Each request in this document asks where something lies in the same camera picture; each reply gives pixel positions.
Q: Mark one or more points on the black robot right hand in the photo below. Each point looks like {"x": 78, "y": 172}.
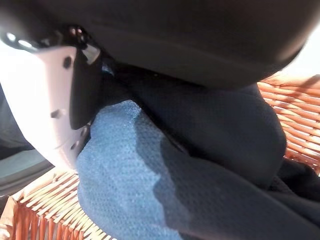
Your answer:
{"x": 175, "y": 37}

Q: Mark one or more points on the rectangular wicker laundry basket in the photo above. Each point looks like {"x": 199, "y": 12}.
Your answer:
{"x": 300, "y": 112}

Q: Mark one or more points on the blue garment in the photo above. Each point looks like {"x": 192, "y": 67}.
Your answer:
{"x": 120, "y": 175}

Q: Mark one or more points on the black garment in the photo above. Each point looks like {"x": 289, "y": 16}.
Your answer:
{"x": 300, "y": 180}

